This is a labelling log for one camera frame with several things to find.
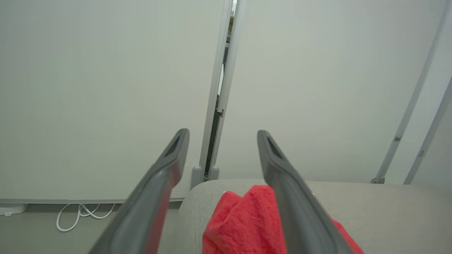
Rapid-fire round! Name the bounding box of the grey diagonal brace bar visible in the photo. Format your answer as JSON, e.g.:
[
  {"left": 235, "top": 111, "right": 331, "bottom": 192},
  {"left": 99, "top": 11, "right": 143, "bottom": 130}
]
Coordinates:
[
  {"left": 404, "top": 76, "right": 452, "bottom": 185},
  {"left": 371, "top": 0, "right": 452, "bottom": 185}
]

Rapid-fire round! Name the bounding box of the grey partition frame post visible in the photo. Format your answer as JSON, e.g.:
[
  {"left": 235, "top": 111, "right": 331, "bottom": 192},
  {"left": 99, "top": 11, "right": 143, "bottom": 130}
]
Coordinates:
[
  {"left": 208, "top": 0, "right": 245, "bottom": 181},
  {"left": 191, "top": 0, "right": 234, "bottom": 189}
]

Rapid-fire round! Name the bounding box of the white floor cable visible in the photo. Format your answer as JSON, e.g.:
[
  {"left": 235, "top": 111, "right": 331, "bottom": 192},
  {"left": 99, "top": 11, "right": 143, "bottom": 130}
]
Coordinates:
[{"left": 56, "top": 203, "right": 117, "bottom": 232}]

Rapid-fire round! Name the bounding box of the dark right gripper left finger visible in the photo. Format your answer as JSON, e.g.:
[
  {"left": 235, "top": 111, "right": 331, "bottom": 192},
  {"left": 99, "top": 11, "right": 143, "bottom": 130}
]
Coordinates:
[{"left": 88, "top": 129, "right": 190, "bottom": 254}]

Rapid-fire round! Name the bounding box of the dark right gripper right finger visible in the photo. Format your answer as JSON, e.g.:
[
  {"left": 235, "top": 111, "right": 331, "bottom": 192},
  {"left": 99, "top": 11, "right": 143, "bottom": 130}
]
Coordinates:
[{"left": 257, "top": 130, "right": 353, "bottom": 254}]

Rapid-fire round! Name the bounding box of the red white-striped garment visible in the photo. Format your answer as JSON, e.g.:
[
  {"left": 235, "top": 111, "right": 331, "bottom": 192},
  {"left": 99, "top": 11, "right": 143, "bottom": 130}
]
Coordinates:
[{"left": 202, "top": 185, "right": 364, "bottom": 254}]

